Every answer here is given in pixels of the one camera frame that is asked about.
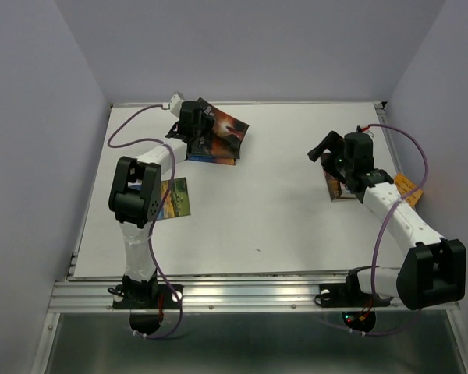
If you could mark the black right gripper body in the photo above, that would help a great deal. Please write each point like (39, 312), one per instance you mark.
(337, 165)

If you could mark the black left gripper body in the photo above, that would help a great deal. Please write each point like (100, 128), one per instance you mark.
(204, 125)

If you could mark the A Tale of Two Cities book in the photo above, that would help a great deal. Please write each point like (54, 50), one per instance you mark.
(211, 145)

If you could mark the Three Days to See book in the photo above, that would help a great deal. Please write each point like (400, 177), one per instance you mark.
(226, 127)

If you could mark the blue sunset cover book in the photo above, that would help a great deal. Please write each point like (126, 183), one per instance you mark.
(213, 160)

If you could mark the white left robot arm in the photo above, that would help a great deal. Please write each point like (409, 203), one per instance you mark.
(136, 198)

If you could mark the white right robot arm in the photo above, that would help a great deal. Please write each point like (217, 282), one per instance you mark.
(433, 270)

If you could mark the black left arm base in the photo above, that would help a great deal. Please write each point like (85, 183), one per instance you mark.
(133, 295)

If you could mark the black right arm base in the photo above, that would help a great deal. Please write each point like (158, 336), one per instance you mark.
(348, 293)

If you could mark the dark brown book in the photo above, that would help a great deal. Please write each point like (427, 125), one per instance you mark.
(336, 190)

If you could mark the orange yellow book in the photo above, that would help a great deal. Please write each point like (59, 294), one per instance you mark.
(404, 185)

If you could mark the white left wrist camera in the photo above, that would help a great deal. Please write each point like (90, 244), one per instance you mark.
(174, 104)

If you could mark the aluminium front rail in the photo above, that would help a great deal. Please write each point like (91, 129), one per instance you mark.
(204, 294)

